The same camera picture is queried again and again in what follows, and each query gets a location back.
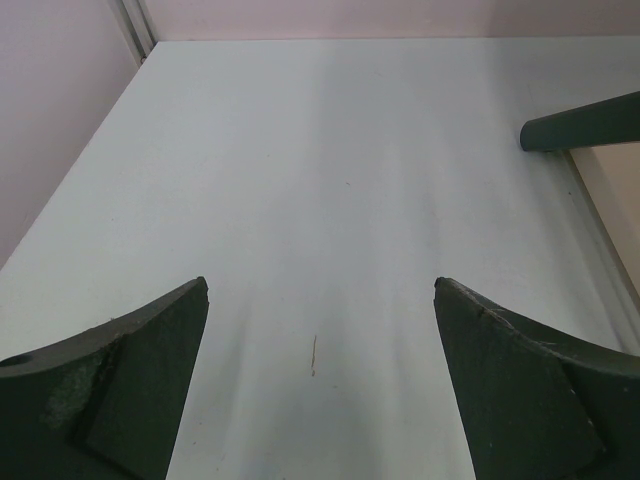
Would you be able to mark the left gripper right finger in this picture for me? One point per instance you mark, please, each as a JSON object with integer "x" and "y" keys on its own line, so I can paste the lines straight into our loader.
{"x": 536, "y": 403}

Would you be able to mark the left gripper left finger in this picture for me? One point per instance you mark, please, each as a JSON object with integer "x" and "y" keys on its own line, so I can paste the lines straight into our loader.
{"x": 106, "y": 403}

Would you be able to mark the beige three-tier shelf rack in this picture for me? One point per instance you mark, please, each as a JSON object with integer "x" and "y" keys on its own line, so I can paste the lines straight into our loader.
{"x": 603, "y": 141}

